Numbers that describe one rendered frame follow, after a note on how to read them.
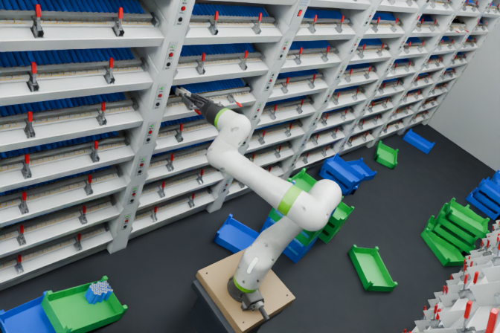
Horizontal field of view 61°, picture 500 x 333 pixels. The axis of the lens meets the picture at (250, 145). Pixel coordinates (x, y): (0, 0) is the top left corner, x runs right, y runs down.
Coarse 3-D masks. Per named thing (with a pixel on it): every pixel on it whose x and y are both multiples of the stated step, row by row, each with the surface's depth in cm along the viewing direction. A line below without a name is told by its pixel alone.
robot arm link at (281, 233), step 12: (324, 180) 173; (312, 192) 167; (324, 192) 165; (336, 192) 169; (336, 204) 169; (276, 228) 189; (288, 228) 184; (300, 228) 182; (276, 240) 189; (288, 240) 188
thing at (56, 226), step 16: (64, 208) 193; (80, 208) 196; (96, 208) 203; (112, 208) 208; (16, 224) 178; (32, 224) 182; (48, 224) 187; (64, 224) 191; (80, 224) 195; (0, 240) 173; (16, 240) 177; (32, 240) 180; (48, 240) 186; (0, 256) 172
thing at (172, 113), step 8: (248, 80) 228; (256, 88) 226; (168, 96) 193; (240, 96) 222; (248, 96) 225; (256, 96) 227; (224, 104) 211; (232, 104) 215; (248, 104) 226; (168, 112) 188; (176, 112) 191; (184, 112) 193; (192, 112) 197
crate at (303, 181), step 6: (300, 174) 266; (306, 174) 265; (288, 180) 250; (294, 180) 263; (300, 180) 266; (306, 180) 267; (312, 180) 264; (300, 186) 261; (306, 186) 263; (312, 186) 265; (306, 192) 258
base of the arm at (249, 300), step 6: (228, 282) 194; (228, 288) 191; (234, 288) 189; (258, 288) 196; (234, 294) 189; (240, 294) 189; (246, 294) 187; (252, 294) 187; (258, 294) 188; (240, 300) 189; (246, 300) 186; (252, 300) 185; (258, 300) 186; (246, 306) 186; (252, 306) 186; (258, 306) 186; (264, 312) 184; (264, 318) 183
